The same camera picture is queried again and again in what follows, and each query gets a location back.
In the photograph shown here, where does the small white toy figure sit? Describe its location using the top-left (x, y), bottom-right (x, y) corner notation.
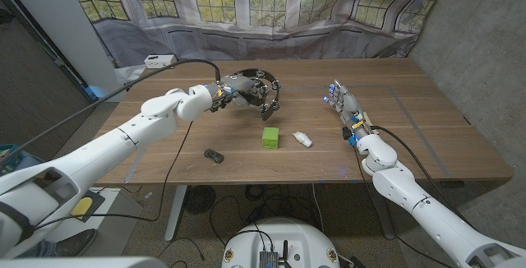
top-left (292, 131), bottom-right (313, 149)

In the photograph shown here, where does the black round floor fan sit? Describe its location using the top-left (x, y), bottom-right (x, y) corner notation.
top-left (183, 184), bottom-right (217, 215)

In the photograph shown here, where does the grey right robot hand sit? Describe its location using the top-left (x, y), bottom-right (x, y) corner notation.
top-left (323, 79), bottom-right (371, 137)

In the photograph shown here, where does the white pillar board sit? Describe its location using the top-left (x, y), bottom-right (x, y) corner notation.
top-left (0, 0), bottom-right (124, 103)

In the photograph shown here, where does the grey table leg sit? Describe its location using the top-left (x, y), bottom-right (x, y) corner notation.
top-left (368, 181), bottom-right (396, 240)

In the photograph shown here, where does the black pad with yellow patch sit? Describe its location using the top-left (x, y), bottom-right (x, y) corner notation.
top-left (67, 192), bottom-right (106, 223)

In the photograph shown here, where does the small black toy car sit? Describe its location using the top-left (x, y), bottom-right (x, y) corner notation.
top-left (204, 148), bottom-right (225, 164)

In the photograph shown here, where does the green cube block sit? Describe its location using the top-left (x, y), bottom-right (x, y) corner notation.
top-left (261, 127), bottom-right (280, 150)

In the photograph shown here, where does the white floor cable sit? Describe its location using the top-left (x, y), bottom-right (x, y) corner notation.
top-left (311, 183), bottom-right (325, 234)

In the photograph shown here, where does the thin black hanging cable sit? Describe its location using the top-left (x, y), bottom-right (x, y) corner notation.
top-left (32, 120), bottom-right (195, 232)

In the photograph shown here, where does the blue storage bin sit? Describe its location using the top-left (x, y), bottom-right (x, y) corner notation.
top-left (0, 143), bottom-right (42, 177)

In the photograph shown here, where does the white floor cabinet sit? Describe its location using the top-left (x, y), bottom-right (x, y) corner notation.
top-left (61, 186), bottom-right (144, 256)

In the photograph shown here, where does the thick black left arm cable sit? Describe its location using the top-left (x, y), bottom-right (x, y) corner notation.
top-left (0, 58), bottom-right (222, 166)

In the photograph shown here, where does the black shoe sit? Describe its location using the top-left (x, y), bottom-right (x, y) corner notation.
top-left (52, 229), bottom-right (99, 257)

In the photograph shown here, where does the white robot torso base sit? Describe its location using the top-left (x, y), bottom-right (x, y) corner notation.
top-left (221, 217), bottom-right (341, 268)

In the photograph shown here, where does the black floor cable loop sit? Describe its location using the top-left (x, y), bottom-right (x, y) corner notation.
top-left (208, 196), bottom-right (247, 247)

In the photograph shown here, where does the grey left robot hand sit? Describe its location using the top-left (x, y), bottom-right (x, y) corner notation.
top-left (205, 74), bottom-right (269, 112)

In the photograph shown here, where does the white power outlet box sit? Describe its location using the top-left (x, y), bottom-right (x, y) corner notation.
top-left (143, 53), bottom-right (178, 70)

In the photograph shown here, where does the white table leg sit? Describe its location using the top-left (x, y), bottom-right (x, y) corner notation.
top-left (164, 184), bottom-right (188, 243)

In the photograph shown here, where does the black tambourine with metal jingles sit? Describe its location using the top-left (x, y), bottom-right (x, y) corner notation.
top-left (229, 68), bottom-right (283, 122)

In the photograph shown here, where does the printed window backdrop cloth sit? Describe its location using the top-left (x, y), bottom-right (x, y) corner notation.
top-left (63, 0), bottom-right (453, 70)

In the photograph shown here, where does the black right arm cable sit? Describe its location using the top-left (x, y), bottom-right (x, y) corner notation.
top-left (369, 124), bottom-right (473, 228)

